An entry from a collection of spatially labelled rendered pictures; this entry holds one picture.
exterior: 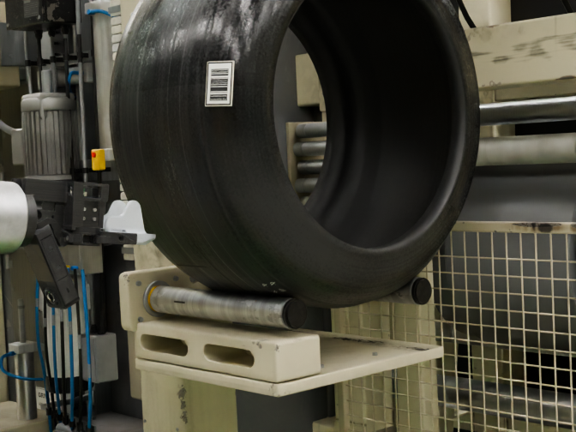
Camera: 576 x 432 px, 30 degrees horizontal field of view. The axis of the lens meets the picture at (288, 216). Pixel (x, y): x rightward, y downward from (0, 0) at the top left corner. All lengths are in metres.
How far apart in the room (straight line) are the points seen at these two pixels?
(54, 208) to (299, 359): 0.43
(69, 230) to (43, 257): 0.05
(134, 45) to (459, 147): 0.55
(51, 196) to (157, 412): 0.69
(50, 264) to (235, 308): 0.35
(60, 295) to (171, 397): 0.57
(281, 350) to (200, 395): 0.42
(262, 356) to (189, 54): 0.44
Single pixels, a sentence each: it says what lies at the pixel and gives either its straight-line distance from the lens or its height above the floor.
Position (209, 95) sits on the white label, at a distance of 1.44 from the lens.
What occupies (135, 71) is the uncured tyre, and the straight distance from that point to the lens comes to 1.57.
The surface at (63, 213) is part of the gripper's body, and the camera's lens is 1.40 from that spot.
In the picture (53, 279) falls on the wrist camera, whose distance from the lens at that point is 1.39.
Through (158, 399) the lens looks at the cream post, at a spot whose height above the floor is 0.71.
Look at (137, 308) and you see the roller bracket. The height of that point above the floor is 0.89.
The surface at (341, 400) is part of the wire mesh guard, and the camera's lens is 2.19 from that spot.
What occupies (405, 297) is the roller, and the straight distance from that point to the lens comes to 1.76.
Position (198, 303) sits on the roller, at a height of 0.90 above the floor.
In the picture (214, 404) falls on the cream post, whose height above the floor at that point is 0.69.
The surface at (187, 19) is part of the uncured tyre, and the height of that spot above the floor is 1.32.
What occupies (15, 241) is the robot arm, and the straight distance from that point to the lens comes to 1.35.
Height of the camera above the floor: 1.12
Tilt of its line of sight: 3 degrees down
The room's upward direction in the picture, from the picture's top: 3 degrees counter-clockwise
